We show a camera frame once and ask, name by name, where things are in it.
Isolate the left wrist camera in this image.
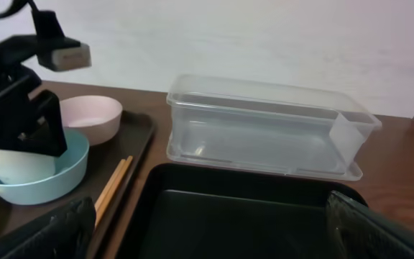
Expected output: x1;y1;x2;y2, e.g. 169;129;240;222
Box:
37;43;92;72

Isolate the black tray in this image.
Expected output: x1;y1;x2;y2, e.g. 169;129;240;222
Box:
117;163;363;258

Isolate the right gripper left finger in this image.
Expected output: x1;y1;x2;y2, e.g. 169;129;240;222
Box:
0;197;96;259

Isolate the light blue bowl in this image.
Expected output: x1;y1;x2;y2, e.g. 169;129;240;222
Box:
0;129;89;205

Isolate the white cup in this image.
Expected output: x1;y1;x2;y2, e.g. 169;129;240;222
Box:
0;150;56;184

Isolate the clear plastic container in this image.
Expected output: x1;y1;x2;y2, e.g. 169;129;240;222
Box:
166;75;382;181

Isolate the wooden chopstick left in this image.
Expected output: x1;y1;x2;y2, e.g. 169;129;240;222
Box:
95;159;125;211

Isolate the brown serving tray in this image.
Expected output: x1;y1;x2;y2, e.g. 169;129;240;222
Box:
0;112;155;258

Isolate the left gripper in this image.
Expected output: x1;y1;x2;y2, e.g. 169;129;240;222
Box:
0;35;80;157

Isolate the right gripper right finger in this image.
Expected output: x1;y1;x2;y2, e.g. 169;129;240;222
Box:
326;191;414;259

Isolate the pink bowl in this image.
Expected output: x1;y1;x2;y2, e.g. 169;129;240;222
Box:
60;95;123;146

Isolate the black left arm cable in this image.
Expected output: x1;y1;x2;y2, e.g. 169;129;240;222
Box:
0;0;66;40

